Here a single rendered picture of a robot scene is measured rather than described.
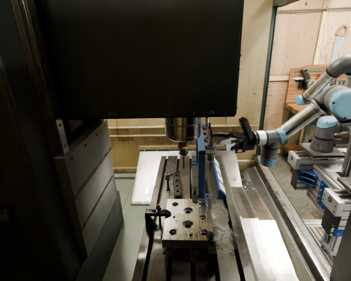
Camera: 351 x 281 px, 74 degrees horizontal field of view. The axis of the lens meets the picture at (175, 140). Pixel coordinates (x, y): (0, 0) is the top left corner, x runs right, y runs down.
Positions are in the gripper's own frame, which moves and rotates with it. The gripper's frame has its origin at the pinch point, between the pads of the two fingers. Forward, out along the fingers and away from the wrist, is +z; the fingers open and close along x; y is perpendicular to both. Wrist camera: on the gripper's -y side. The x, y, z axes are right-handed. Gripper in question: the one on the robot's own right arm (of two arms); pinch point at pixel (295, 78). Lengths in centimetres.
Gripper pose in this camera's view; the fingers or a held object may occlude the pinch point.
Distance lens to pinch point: 238.3
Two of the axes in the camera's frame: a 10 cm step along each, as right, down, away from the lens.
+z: -2.1, -3.7, 9.0
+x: 9.6, -2.4, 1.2
